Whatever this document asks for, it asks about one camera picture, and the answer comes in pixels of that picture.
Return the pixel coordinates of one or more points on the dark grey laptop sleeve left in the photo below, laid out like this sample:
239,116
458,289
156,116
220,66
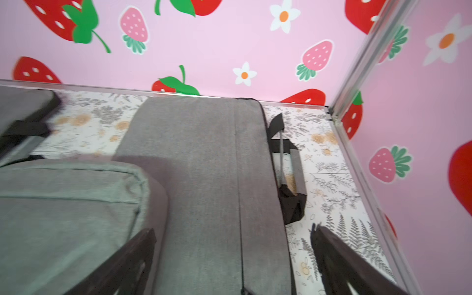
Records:
24,116

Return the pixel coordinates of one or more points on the dark grey laptop sleeve with handle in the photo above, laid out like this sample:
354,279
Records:
228,206

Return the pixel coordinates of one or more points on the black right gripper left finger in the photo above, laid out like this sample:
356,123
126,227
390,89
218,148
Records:
126,272

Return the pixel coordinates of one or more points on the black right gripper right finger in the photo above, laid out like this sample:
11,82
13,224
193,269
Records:
343,270

